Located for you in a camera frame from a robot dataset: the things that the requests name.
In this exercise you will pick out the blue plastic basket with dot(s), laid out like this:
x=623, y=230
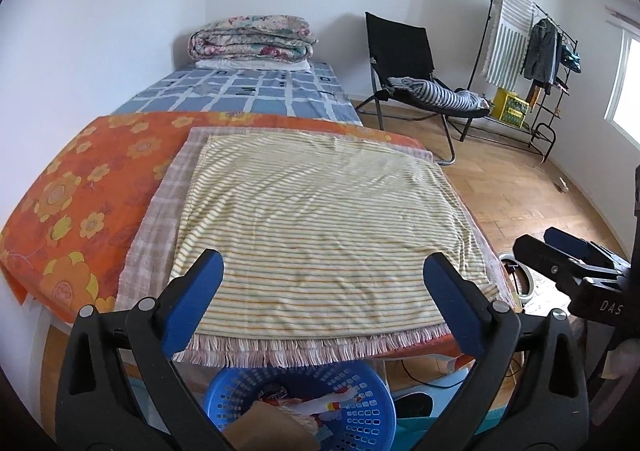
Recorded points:
x=360, y=411

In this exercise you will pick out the white round object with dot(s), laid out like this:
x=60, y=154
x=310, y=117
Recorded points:
x=527, y=281

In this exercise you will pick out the light blue floor mat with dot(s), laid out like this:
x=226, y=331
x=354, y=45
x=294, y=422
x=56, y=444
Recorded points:
x=450, y=426

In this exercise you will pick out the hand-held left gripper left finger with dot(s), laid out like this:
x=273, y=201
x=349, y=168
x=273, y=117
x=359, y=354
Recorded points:
x=195, y=291

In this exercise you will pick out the yellow striped cloth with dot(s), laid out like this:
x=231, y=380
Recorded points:
x=325, y=231

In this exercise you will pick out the orange floral blanket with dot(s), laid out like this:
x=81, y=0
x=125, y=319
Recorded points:
x=75, y=191

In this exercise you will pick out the striped cloth on chair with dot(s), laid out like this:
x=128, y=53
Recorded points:
x=435, y=93

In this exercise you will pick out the brown cardboard sheet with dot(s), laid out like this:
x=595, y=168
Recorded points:
x=270, y=431

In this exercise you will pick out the yellow plastic crate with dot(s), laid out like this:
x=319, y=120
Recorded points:
x=510, y=108

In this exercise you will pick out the blue checked bedsheet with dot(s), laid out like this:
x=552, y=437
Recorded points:
x=240, y=91

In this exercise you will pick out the striped hanging towel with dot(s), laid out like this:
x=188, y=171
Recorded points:
x=507, y=41

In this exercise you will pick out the folded floral quilt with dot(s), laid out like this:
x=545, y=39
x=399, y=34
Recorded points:
x=250, y=41

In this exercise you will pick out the dark hanging jacket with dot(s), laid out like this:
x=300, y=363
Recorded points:
x=542, y=56

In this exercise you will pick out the window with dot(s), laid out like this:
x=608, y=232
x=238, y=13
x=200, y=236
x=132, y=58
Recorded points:
x=627, y=91

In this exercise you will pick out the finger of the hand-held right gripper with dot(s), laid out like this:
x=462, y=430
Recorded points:
x=575, y=243
x=545, y=261

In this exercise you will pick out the white pillow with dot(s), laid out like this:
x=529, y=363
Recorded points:
x=250, y=65

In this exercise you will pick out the black folding chair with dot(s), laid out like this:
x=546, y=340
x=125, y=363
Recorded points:
x=400, y=46

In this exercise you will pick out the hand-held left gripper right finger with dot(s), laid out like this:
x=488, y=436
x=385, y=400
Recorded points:
x=450, y=296

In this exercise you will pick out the teal hanging garment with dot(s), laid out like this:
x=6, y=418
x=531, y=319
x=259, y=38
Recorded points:
x=572, y=61

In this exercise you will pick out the white bed frame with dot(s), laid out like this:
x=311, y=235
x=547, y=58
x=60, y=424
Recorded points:
x=50, y=318

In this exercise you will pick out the checked fringed cloth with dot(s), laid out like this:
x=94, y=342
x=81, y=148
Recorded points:
x=160, y=211

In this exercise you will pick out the white plastic bag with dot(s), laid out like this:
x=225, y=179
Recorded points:
x=320, y=406

